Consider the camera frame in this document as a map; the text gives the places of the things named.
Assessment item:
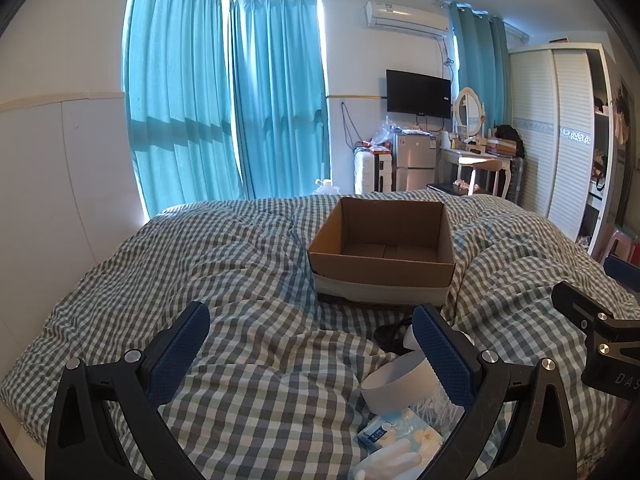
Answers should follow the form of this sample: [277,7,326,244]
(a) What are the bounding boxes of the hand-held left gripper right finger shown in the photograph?
[411,302,593,480]

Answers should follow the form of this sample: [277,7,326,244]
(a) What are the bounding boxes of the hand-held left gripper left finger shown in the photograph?
[45,301,211,480]

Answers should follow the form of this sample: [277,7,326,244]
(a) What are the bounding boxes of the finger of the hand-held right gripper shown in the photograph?
[551,281,640,356]
[602,254,640,288]

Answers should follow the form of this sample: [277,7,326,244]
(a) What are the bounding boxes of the black packet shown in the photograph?
[374,322,416,352]

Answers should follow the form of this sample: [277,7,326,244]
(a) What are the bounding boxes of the white tape roll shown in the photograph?
[360,351,438,415]

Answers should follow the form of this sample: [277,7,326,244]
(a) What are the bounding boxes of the floral tissue packet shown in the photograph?
[357,407,443,461]

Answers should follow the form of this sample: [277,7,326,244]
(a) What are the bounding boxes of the brown cardboard box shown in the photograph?
[306,197,457,308]

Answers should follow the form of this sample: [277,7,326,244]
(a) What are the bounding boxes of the small blue white sachet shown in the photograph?
[357,421,394,450]

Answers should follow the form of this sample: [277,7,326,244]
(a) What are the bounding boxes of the pink plastic stool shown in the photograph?
[597,227,640,263]

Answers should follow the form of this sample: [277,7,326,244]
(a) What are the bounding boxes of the grey checked blanket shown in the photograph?
[0,191,640,480]

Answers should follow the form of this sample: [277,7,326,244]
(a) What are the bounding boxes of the dark suitcase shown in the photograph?
[509,156,527,203]

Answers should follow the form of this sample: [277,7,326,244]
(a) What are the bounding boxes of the white louvered wardrobe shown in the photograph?
[507,42,621,256]

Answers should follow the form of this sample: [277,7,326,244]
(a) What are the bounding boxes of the dark cushioned chair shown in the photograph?
[426,180,493,197]

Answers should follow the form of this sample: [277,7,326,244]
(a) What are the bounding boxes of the white dressing table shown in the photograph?
[437,145,516,201]

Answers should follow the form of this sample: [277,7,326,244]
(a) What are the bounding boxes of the wooden box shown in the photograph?
[485,137,518,157]

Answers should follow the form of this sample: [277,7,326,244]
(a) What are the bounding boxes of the black bag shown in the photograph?
[492,124,525,158]

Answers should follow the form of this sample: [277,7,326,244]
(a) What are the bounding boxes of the silver mini fridge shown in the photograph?
[393,132,437,193]

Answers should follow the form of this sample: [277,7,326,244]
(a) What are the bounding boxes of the white suitcase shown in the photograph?
[354,151,396,195]

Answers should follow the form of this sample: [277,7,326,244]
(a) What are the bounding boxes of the oval white vanity mirror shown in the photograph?
[453,86,487,138]

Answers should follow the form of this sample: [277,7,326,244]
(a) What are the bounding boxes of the clear plastic bags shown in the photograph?
[370,115,431,148]

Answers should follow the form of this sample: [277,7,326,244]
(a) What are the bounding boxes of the wide teal curtain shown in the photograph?
[122,0,248,221]

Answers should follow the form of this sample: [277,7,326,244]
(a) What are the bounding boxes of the narrow teal curtain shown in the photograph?
[447,2,512,136]

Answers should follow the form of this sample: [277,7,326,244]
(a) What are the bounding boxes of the white air conditioner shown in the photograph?
[364,0,450,38]

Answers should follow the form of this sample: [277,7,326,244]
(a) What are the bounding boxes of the black wall cable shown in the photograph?
[341,101,362,152]

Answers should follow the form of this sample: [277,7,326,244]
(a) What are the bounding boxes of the black wall television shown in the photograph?
[385,69,452,120]

